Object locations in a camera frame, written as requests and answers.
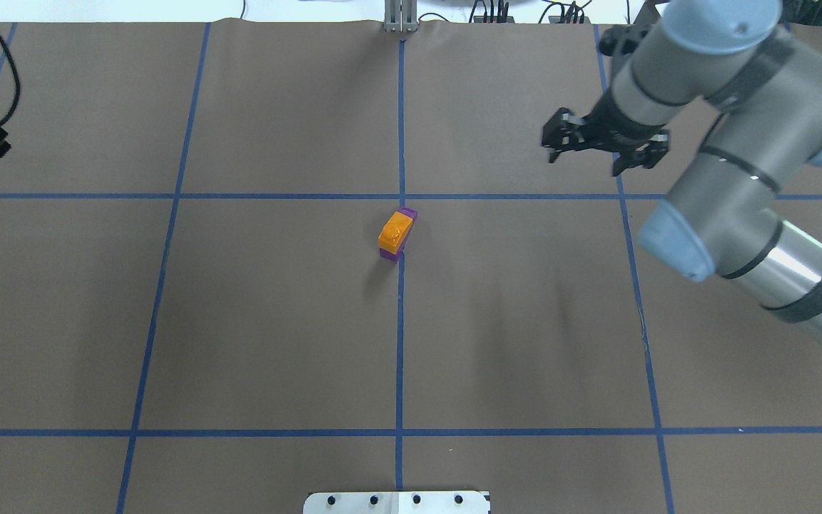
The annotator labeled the orange trapezoid block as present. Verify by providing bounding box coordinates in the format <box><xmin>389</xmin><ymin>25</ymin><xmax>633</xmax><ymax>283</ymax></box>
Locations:
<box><xmin>377</xmin><ymin>212</ymin><xmax>415</xmax><ymax>253</ymax></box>

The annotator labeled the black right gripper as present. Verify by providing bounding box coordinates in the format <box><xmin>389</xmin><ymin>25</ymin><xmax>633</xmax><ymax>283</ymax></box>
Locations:
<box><xmin>541</xmin><ymin>90</ymin><xmax>671</xmax><ymax>178</ymax></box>

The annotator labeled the aluminium frame post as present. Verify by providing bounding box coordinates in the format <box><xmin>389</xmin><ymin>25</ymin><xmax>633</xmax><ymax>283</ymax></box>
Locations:
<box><xmin>382</xmin><ymin>0</ymin><xmax>420</xmax><ymax>33</ymax></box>

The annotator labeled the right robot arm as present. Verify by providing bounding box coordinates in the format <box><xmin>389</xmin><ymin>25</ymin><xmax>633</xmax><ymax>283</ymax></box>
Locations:
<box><xmin>541</xmin><ymin>1</ymin><xmax>822</xmax><ymax>344</ymax></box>

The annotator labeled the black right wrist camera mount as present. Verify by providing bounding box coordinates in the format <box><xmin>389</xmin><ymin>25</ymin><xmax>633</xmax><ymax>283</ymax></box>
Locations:
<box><xmin>597</xmin><ymin>24</ymin><xmax>654</xmax><ymax>59</ymax></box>

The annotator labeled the purple trapezoid block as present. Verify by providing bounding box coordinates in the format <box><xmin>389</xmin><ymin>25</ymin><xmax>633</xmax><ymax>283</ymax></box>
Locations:
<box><xmin>379</xmin><ymin>206</ymin><xmax>419</xmax><ymax>263</ymax></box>

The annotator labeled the brown paper table mat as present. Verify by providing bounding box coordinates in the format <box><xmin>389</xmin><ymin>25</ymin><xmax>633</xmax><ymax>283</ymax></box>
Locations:
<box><xmin>0</xmin><ymin>19</ymin><xmax>822</xmax><ymax>513</ymax></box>

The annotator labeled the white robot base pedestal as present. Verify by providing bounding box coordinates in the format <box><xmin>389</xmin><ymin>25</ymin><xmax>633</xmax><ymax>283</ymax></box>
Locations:
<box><xmin>303</xmin><ymin>490</ymin><xmax>492</xmax><ymax>513</ymax></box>

